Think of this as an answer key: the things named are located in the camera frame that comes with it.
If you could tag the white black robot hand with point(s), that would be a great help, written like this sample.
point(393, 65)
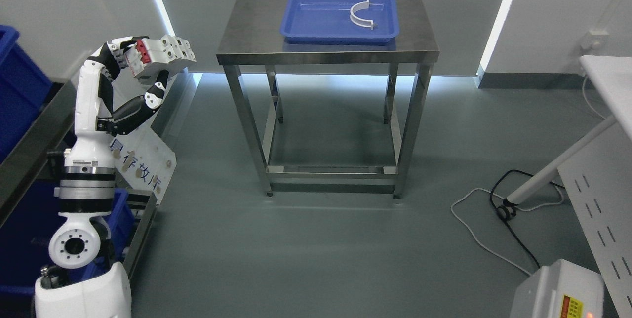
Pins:
point(96, 121)

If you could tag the grey circuit breaker red switches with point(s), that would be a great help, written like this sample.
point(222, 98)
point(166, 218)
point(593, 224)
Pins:
point(149, 57)

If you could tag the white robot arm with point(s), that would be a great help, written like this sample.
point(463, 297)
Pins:
point(86, 195)

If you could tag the white sign with blue characters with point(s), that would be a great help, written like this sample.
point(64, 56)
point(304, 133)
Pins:
point(145, 162)

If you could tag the blue storage bin upper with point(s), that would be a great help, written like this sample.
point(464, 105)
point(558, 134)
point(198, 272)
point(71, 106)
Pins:
point(23, 89)

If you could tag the blue storage bin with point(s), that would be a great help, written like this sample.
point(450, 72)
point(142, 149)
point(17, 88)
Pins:
point(23, 89)
point(24, 241)

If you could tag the blue storage bin lower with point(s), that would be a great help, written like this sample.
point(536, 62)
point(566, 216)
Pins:
point(24, 241)

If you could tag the stainless steel table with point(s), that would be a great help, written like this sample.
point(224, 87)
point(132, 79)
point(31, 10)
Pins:
point(251, 50)

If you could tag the blue plastic tray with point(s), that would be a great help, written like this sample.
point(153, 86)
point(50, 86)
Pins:
point(340, 22)

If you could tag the white device with yellow label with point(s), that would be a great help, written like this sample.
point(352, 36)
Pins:
point(561, 290)

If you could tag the white perforated cabinet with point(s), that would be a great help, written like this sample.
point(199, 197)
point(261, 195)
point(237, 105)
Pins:
point(598, 181)

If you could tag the white wall socket with plug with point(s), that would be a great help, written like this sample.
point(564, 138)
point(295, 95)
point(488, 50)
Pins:
point(593, 41)

